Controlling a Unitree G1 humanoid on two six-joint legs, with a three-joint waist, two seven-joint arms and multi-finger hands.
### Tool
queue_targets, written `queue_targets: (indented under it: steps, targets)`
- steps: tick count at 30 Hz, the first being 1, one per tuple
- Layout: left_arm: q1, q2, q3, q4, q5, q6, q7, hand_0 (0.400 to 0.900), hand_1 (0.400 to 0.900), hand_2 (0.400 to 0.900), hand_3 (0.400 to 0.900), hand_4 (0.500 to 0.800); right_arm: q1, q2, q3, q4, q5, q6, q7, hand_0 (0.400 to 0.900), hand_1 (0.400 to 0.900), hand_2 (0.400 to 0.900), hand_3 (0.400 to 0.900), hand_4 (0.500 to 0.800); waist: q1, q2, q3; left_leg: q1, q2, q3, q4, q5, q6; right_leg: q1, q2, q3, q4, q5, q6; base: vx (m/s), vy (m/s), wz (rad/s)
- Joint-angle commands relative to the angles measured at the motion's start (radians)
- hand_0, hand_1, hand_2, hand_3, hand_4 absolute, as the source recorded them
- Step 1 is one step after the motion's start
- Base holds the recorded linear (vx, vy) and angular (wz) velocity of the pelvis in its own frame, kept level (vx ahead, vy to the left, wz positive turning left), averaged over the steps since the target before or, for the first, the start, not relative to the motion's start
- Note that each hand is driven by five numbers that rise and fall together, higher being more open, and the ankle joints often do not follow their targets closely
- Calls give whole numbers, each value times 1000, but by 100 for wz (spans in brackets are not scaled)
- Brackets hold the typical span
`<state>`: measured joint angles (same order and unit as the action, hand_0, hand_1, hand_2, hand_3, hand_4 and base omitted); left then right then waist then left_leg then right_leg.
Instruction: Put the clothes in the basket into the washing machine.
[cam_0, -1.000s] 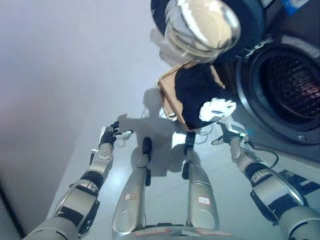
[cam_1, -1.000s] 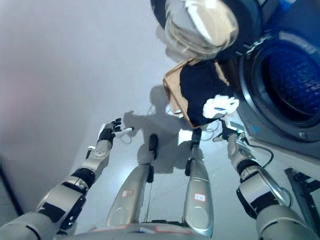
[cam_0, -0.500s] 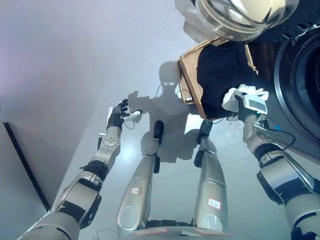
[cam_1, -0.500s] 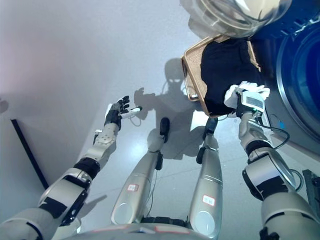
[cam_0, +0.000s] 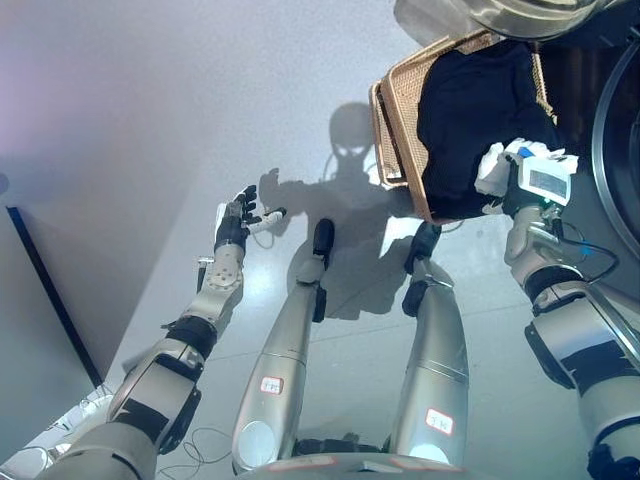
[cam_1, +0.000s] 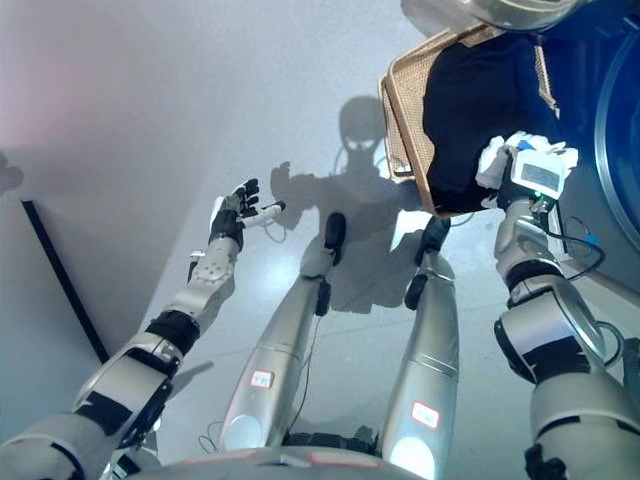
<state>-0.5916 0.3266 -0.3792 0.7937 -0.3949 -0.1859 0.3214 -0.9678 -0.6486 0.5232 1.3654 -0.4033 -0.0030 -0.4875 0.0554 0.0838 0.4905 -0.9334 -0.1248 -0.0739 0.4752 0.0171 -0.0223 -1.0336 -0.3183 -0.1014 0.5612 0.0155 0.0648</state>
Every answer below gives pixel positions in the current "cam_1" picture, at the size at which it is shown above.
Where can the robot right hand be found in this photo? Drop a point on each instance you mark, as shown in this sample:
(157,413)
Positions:
(535,175)

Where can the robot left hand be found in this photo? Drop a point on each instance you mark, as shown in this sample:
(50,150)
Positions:
(230,220)

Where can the white garment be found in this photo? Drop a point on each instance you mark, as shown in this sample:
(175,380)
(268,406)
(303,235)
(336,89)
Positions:
(492,160)

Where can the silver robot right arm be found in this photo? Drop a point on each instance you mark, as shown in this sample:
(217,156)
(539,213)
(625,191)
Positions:
(560,340)

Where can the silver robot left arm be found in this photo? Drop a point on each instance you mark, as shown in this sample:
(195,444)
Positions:
(140,360)

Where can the grey front-load washing machine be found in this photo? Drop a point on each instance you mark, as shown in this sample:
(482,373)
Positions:
(615,125)

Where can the woven wicker laundry basket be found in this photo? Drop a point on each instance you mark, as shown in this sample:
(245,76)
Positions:
(405,115)

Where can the round washing machine door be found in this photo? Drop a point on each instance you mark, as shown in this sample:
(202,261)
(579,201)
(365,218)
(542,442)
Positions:
(495,12)

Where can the black garment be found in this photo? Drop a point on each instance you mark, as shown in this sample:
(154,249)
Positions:
(475,100)

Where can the silver robot left leg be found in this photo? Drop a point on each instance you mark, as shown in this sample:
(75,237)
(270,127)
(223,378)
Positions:
(280,350)

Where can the silver robot leg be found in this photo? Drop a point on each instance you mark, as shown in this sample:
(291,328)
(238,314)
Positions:
(430,360)
(280,350)

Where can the silver robot right leg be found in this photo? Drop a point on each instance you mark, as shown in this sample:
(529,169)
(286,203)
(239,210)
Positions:
(430,360)

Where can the silver robot torso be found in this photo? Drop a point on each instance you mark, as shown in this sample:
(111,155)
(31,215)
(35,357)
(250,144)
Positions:
(280,465)

